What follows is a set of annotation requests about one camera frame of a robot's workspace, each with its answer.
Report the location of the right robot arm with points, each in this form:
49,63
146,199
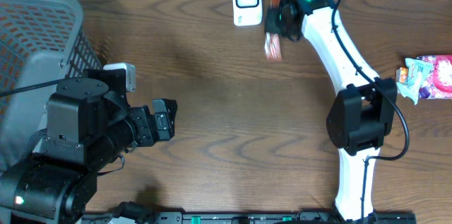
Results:
361,115

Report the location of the purple sanitary pad pack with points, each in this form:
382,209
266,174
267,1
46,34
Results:
438,82

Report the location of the teal snack packet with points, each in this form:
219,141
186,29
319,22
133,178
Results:
417,75

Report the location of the white barcode scanner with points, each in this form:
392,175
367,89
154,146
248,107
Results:
247,12

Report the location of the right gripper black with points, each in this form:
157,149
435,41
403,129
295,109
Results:
271,26

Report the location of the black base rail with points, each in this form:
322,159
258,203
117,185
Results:
310,216

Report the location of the orange white snack packet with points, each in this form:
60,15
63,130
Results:
401,76

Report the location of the grey plastic shopping basket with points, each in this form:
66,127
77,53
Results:
41,41

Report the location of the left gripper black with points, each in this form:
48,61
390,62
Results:
145,126

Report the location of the red-orange snack bar wrapper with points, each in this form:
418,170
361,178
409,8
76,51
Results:
272,43

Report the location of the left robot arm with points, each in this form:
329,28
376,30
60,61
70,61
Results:
88,127

